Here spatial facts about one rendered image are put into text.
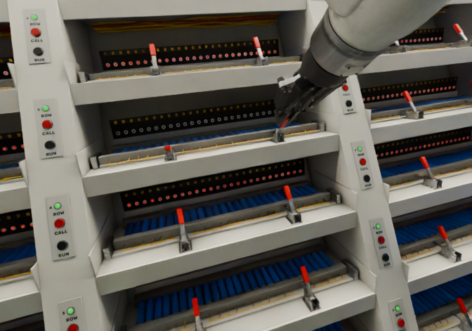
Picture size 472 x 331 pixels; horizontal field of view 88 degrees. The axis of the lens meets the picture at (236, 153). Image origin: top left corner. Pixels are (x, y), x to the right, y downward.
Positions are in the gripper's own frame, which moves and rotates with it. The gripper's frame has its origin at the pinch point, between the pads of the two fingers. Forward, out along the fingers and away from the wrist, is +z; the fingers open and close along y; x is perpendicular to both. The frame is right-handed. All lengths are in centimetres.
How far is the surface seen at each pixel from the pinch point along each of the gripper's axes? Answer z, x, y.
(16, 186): 8, -4, -57
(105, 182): 7.4, -6.5, -40.4
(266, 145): 6.7, -4.8, -4.0
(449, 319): 22, -61, 42
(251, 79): 4.6, 12.3, -4.0
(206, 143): 10.7, -0.6, -17.7
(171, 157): 9.5, -2.8, -26.4
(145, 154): 10.7, -0.8, -32.2
